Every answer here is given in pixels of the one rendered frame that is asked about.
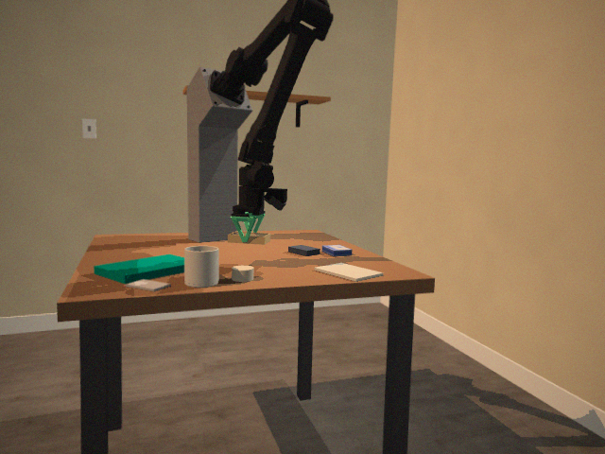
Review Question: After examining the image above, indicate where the wooden ball-in-hole puzzle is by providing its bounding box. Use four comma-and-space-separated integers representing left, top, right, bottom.
228, 232, 270, 245

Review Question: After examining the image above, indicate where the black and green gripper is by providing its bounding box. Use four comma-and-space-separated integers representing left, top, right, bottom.
232, 185, 265, 242

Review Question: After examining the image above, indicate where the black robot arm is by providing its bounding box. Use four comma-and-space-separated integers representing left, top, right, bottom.
210, 0, 334, 211

